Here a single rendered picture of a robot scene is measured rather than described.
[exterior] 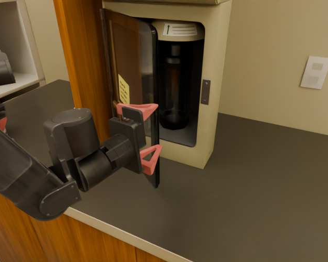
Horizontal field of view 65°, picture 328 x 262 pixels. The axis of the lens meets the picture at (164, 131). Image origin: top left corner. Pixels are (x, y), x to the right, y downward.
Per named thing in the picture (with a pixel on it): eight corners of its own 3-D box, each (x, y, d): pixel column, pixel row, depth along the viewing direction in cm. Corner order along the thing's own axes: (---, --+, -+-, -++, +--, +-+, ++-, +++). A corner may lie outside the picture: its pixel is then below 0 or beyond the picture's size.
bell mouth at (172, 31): (163, 26, 83) (163, 8, 80) (216, 31, 77) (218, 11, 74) (135, 37, 70) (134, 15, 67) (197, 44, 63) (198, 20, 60)
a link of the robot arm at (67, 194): (26, 194, 41) (45, 221, 35) (-3, 130, 36) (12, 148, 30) (92, 161, 48) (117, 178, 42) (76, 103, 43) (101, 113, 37)
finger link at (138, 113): (168, 96, 49) (134, 115, 43) (171, 129, 52) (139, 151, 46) (142, 91, 53) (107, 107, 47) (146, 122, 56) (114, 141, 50)
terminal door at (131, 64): (118, 134, 89) (104, 7, 67) (158, 191, 66) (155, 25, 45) (116, 134, 88) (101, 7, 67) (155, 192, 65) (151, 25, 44)
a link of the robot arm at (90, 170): (66, 188, 43) (86, 200, 39) (53, 154, 40) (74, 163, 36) (99, 168, 47) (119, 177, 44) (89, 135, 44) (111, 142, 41)
